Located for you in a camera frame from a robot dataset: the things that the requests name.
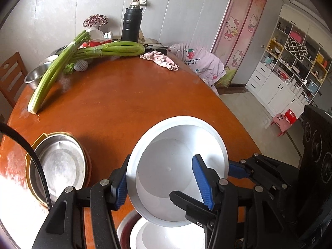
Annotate small red paper bowl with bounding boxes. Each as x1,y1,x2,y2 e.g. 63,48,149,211
127,116,228,227

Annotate brown slatted wooden chair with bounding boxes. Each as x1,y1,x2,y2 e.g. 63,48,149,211
0,52,28,108

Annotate yellow shell-shaped plate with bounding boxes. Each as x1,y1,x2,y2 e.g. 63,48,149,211
25,132,77,208

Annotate front celery bunch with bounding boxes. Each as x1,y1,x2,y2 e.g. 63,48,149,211
27,30,90,115

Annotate red child stool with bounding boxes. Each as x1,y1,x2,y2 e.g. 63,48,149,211
284,109,297,126

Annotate white wall socket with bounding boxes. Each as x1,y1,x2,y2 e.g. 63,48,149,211
132,0,147,6

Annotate large steel bowl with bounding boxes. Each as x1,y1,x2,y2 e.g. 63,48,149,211
116,210,141,249

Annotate rear celery bunch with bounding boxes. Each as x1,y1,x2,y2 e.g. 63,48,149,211
63,41,145,75

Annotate pink cloth on table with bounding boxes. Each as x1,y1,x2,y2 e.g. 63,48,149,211
140,51,179,71

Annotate hello kitty pink door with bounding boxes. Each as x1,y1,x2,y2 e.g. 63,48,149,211
212,0,266,88

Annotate black thermos bottle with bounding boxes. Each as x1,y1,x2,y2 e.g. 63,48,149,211
121,2,142,42

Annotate small steel bowl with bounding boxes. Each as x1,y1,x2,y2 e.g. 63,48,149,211
24,61,53,90

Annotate orange plastic plate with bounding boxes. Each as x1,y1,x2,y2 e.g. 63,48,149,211
81,146,92,187

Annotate steel pan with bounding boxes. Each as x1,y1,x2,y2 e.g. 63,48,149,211
32,132,88,204

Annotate black cable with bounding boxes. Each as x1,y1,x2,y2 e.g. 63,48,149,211
0,121,52,210

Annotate pink child stool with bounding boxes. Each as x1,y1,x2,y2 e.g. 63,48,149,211
270,114,291,137

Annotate celery bunch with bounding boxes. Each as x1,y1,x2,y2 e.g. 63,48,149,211
63,41,145,75
27,30,90,115

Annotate large red paper bowl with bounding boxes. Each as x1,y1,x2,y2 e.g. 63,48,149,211
129,218,205,249

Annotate dried flower bouquet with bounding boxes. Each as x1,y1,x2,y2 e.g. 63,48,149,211
83,14,108,28

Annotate white foam-net fruit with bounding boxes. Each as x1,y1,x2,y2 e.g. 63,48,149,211
74,60,89,72

